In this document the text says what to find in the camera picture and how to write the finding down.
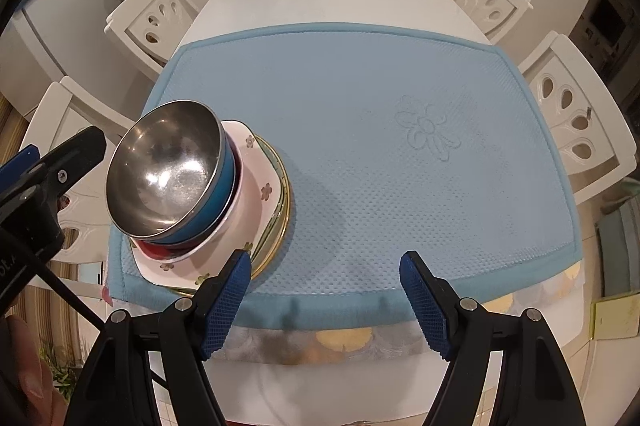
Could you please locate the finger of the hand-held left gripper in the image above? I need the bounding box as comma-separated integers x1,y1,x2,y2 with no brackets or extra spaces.
37,126,107,199
0,145,41,187

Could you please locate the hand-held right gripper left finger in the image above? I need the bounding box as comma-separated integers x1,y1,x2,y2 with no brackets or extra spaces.
64,250,252,426

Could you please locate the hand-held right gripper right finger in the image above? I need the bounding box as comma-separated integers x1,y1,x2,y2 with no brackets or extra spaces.
398,250,588,426

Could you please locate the pink polka dot bowl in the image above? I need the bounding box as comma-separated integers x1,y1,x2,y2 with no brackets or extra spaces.
131,141,251,263

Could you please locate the red steel bowl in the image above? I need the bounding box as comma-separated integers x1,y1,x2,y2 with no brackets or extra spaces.
136,153,247,260

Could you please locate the blue steel bowl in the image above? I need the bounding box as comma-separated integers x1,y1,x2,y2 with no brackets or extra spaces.
105,100,236,244

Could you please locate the white floral plate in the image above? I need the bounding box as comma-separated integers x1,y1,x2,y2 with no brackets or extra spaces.
131,120,286,288
167,133,291,293

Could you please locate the person's left hand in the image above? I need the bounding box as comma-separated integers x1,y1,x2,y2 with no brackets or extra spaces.
4,313,70,426

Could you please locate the floral printed table cover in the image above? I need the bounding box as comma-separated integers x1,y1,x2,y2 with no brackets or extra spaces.
102,266,585,367

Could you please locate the light blue textured mat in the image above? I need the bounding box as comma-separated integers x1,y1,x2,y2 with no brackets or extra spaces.
102,21,583,332

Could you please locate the green potted plant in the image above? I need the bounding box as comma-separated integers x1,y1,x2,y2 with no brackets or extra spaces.
40,340,82,389

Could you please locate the yellow-green board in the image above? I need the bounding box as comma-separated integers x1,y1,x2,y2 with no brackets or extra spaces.
590,291,640,342

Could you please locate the white carved chair with sticker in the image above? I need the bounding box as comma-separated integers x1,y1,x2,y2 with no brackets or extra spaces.
517,30,640,207

